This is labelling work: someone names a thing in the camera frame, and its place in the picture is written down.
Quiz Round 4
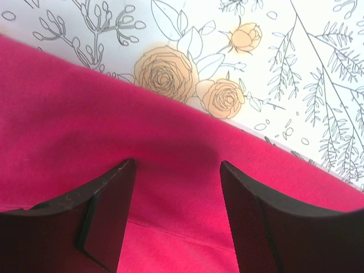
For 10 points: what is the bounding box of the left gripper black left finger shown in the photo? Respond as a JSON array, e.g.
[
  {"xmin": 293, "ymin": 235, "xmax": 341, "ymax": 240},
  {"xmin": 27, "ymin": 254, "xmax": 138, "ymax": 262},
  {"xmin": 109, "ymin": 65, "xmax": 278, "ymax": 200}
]
[{"xmin": 1, "ymin": 159, "xmax": 137, "ymax": 272}]

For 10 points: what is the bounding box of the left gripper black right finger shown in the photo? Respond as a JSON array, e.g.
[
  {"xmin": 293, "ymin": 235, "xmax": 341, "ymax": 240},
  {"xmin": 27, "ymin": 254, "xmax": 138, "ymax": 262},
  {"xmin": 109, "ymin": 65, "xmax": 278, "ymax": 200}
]
[{"xmin": 220, "ymin": 161, "xmax": 363, "ymax": 272}]

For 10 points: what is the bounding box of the magenta t shirt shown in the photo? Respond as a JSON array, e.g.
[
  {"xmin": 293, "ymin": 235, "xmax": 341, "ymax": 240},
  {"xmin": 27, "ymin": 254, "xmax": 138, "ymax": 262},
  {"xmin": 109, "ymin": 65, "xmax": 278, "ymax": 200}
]
[{"xmin": 1, "ymin": 37, "xmax": 363, "ymax": 272}]

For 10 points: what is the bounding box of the floral patterned table mat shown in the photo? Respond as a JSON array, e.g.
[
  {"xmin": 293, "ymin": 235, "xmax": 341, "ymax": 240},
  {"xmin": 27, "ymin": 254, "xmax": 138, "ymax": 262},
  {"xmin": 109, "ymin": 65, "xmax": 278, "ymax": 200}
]
[{"xmin": 1, "ymin": 1, "xmax": 363, "ymax": 191}]

